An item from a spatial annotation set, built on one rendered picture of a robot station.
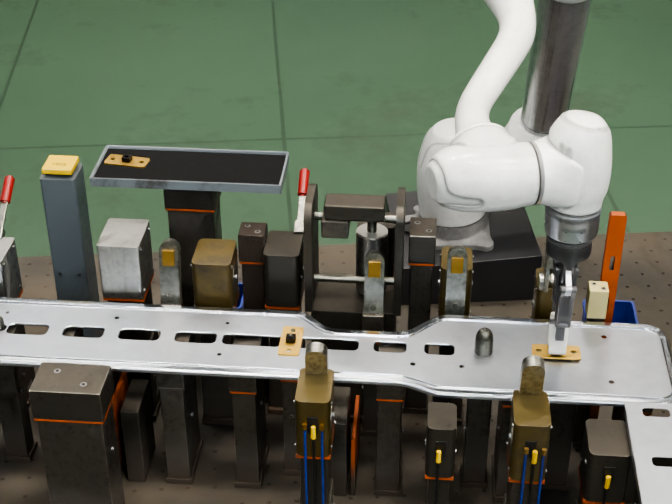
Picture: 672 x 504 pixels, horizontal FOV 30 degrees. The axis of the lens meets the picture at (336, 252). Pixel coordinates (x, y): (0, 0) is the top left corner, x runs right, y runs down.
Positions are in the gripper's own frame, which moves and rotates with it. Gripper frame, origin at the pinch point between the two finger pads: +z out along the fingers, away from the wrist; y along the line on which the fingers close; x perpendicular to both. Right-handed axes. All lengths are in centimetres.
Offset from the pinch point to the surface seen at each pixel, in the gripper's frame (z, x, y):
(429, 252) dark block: -4.0, -22.7, -18.0
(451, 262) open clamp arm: -4.2, -18.7, -14.5
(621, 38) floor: 104, 67, -389
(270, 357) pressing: 5, -50, 5
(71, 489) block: 24, -83, 21
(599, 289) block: -1.9, 7.9, -11.4
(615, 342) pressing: 4.6, 10.8, -4.4
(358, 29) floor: 104, -59, -390
